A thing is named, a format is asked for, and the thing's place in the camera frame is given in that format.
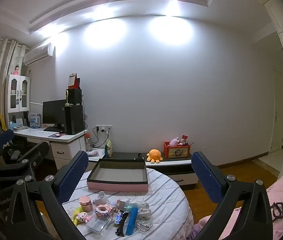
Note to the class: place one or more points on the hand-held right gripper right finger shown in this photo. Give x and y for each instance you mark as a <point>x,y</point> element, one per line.
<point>206,177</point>

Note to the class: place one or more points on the black keyboard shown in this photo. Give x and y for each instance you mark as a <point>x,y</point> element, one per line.
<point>52,129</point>

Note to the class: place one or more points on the teal desk tray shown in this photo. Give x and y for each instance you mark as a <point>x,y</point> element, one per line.
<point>16,125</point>

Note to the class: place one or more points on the white door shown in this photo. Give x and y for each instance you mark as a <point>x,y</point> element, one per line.
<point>277,117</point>

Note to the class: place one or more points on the colourful snack bag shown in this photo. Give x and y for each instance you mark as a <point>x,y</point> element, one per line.
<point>109,150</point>

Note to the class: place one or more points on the pink building block house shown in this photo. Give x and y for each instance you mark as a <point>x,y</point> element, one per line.
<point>104,210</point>

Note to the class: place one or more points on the white air conditioner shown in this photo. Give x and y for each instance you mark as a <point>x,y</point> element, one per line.
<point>37,55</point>

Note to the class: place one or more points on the clear plastic packet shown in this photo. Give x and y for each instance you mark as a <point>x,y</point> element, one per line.
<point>144,226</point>

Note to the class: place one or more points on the red toy crate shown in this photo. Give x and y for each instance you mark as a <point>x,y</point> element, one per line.
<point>177,152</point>

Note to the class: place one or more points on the pink white packet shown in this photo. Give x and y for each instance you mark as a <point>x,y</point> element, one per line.
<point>95,152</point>

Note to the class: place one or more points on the blue gold box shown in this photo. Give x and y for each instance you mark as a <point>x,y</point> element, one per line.
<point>132,221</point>

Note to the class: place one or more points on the orange octopus plush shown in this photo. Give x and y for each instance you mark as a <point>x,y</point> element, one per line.
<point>154,155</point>

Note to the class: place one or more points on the red packaged toy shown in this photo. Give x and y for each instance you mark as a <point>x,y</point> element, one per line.
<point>185,138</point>

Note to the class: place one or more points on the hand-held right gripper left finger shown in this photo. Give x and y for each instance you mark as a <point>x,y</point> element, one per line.
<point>72,177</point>

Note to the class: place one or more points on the purple mouse pad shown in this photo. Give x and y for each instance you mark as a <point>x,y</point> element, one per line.
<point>55,135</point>

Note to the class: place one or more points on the white robot toy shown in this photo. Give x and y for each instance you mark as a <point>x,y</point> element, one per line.
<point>144,208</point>

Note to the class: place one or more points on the red-capped water bottle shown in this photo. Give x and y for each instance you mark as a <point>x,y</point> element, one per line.
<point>89,143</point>

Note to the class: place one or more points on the striped white quilt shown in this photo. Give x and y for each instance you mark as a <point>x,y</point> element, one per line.
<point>166,200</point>

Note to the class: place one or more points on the white pink block cat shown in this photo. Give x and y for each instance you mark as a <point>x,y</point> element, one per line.
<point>83,217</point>

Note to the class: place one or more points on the black computer tower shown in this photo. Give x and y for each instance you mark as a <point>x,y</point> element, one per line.
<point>74,118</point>

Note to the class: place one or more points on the teal plastic toy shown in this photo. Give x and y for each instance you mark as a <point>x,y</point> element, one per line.
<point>130,207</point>

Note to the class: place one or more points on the black office chair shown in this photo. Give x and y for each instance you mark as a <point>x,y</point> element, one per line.
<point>14,152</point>

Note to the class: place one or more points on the white glass-door cabinet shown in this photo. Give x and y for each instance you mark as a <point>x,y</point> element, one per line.
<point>15,78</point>

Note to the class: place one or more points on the pink toy figurine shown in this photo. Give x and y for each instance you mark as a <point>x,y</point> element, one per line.
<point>120,204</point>

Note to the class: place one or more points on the small cream ornament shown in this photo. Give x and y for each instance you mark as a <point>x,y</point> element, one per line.
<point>67,102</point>

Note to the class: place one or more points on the white desk with drawers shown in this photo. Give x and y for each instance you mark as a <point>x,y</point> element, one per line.
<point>61,150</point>

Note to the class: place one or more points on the pink black storage box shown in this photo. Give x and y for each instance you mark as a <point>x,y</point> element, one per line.
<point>116,188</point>

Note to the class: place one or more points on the small black device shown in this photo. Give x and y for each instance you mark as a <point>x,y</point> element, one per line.
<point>140,155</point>

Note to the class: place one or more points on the white angular ornament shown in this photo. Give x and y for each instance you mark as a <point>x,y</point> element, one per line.
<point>101,198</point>

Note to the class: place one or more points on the black speaker box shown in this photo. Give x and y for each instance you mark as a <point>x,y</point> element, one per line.
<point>75,96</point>

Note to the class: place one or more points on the red paper bag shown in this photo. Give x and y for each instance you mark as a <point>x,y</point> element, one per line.
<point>78,83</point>

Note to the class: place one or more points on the white wall power outlet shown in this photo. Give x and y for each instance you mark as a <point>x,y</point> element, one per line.
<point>104,128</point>

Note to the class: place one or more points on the pink plush toy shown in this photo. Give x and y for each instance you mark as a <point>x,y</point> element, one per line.
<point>174,142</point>

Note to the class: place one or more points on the white desk calendar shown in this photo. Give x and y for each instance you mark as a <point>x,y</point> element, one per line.
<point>72,81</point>

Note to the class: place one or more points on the black computer monitor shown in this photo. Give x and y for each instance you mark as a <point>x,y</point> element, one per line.
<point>54,111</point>

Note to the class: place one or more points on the clear plastic case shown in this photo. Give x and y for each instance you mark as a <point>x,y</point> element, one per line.
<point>97,227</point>

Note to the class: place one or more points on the low black white cabinet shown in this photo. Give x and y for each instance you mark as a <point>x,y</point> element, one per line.
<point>167,162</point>

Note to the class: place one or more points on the yellow toy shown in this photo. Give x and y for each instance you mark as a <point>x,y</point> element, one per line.
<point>74,219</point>

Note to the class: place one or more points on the pink jar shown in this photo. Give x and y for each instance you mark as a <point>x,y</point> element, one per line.
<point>86,205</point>

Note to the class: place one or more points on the small pink doll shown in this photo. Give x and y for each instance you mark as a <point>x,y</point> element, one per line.
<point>16,70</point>

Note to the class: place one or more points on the blue white carton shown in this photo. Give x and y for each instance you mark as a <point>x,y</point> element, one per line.
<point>35,120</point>

